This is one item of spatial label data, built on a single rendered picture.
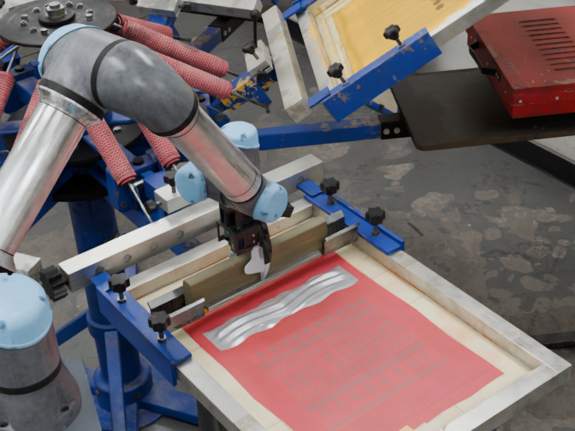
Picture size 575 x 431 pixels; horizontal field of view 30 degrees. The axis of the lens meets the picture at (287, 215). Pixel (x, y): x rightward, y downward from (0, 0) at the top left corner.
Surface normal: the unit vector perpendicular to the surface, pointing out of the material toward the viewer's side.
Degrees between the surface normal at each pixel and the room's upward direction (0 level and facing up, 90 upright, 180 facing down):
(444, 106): 0
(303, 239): 90
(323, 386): 0
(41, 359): 90
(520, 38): 0
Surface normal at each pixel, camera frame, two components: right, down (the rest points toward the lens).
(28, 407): 0.18, 0.27
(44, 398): 0.55, 0.17
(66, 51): -0.44, -0.35
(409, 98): -0.05, -0.82
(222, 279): 0.60, 0.43
